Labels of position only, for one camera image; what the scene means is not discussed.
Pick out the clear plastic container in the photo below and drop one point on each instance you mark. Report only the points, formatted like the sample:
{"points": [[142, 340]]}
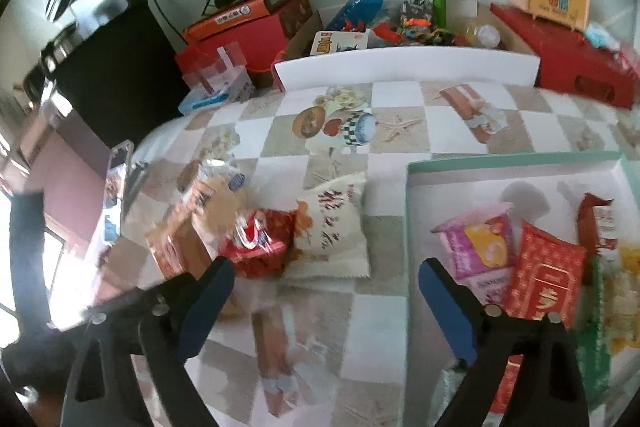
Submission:
{"points": [[215, 97], [215, 64]]}

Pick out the smartphone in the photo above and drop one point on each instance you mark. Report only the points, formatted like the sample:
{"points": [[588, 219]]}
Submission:
{"points": [[116, 192]]}

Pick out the white printed card box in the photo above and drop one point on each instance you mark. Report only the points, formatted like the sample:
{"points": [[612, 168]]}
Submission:
{"points": [[340, 43]]}

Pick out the clear round bottle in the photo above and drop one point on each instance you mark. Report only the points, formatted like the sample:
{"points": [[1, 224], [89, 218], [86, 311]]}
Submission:
{"points": [[484, 36]]}

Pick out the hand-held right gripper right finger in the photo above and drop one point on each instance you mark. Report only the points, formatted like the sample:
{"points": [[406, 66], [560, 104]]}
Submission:
{"points": [[450, 313]]}

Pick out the yellow snack packet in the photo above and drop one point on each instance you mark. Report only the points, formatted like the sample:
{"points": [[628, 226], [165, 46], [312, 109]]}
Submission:
{"points": [[625, 292]]}

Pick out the blue bottle with white cap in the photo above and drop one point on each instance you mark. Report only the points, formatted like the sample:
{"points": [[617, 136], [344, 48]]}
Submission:
{"points": [[357, 7]]}

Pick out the orange and beige cracker pack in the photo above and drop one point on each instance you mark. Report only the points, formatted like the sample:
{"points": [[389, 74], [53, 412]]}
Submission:
{"points": [[185, 237]]}

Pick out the crinkled red snack packet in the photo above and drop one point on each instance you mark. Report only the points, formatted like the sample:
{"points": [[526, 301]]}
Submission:
{"points": [[260, 242]]}

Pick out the flat red box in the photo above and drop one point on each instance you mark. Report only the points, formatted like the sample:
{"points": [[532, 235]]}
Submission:
{"points": [[560, 57]]}

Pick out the white packet with black calligraphy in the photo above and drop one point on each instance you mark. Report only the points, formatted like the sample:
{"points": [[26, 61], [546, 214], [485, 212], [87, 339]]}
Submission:
{"points": [[332, 232]]}

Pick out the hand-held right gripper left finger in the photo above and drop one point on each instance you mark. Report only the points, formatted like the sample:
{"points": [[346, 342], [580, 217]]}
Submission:
{"points": [[205, 307]]}

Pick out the pile of small toys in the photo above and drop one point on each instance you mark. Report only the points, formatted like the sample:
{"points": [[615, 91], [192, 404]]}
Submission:
{"points": [[415, 22]]}

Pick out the pink snack packet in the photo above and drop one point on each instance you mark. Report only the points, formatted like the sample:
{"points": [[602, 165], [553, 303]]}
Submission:
{"points": [[475, 242]]}

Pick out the checkered tablecloth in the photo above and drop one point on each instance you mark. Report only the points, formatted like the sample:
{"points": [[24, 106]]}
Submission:
{"points": [[350, 147]]}

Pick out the small dark red snack packet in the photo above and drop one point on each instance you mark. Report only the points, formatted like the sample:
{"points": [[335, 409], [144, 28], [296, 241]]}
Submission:
{"points": [[597, 217]]}

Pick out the light blue cloth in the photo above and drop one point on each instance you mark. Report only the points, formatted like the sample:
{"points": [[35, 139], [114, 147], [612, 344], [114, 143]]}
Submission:
{"points": [[602, 37]]}

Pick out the flat orange box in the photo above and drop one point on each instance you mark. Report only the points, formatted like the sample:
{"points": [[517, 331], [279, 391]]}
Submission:
{"points": [[225, 19]]}

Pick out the white tray with teal rim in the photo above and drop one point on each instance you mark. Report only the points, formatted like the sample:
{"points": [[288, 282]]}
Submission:
{"points": [[430, 197]]}

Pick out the clear bread bag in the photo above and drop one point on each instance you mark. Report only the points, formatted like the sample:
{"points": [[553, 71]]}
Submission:
{"points": [[225, 187]]}

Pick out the open cardboard box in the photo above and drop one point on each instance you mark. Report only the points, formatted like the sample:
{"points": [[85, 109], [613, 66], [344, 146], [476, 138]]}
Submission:
{"points": [[305, 37]]}

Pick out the large red gift box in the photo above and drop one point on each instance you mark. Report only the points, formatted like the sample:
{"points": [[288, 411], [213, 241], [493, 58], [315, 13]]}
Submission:
{"points": [[265, 37]]}

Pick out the red packet with gold pattern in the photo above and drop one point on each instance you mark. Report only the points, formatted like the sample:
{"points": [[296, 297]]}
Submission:
{"points": [[547, 272]]}

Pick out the black cabinet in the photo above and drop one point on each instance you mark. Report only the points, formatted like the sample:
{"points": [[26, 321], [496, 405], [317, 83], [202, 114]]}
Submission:
{"points": [[120, 72]]}

